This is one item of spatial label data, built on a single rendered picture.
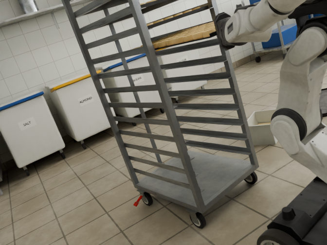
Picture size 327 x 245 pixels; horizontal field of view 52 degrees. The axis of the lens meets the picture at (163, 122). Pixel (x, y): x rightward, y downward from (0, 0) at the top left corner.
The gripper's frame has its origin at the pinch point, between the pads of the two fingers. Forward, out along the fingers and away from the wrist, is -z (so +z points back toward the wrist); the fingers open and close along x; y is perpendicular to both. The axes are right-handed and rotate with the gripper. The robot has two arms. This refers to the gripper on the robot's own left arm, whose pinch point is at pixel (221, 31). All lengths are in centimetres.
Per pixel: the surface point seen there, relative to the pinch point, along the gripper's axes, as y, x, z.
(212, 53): -98, -60, -379
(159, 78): 23.5, -12.5, -27.0
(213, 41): -12, -8, -54
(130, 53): 31, 1, -44
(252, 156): -14, -75, -49
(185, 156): 24, -51, -27
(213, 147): 1, -73, -75
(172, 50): 6, -9, -84
